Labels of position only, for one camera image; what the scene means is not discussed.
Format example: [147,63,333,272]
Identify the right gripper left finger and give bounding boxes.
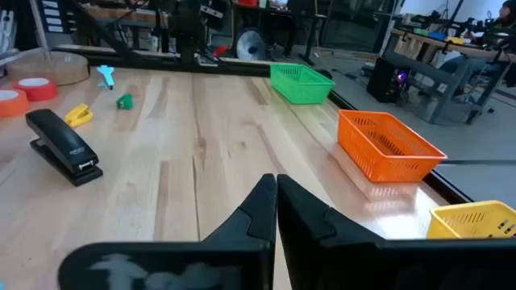
[58,173,278,290]

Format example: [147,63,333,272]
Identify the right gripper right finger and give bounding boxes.
[277,173,516,290]

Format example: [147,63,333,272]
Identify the green staple remover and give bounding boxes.
[115,93,135,111]

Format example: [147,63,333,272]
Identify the yellow staple remover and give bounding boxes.
[64,103,94,129]

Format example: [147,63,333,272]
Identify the black stapler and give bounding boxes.
[24,108,104,188]

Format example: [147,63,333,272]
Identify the light blue staple remover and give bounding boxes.
[96,64,116,91]

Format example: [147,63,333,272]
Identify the red tape roll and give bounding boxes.
[12,77,60,102]

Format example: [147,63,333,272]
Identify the orange tape roll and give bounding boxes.
[0,89,31,118]

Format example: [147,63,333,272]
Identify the yellow plastic basket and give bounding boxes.
[426,200,516,241]

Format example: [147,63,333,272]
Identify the orange plastic basket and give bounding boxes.
[337,109,448,184]

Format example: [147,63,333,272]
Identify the green plastic basket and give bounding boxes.
[269,63,336,106]

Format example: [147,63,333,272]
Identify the black computer tower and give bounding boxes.
[365,57,410,104]

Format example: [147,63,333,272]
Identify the white round fan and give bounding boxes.
[235,27,267,61]

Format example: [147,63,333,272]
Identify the person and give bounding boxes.
[439,0,516,97]

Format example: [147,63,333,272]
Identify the black cabinet white labels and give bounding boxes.
[38,0,70,35]

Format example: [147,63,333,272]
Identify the wooden workbench grey frame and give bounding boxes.
[382,27,516,126]

